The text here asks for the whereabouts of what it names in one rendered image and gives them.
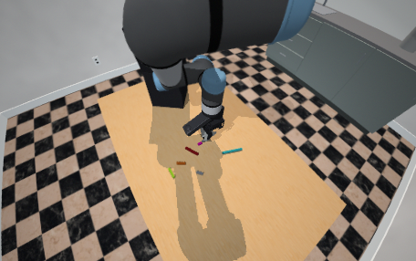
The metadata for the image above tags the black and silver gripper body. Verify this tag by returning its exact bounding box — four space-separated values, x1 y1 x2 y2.
202 105 224 133

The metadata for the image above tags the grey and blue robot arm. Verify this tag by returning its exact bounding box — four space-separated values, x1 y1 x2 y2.
122 0 316 115

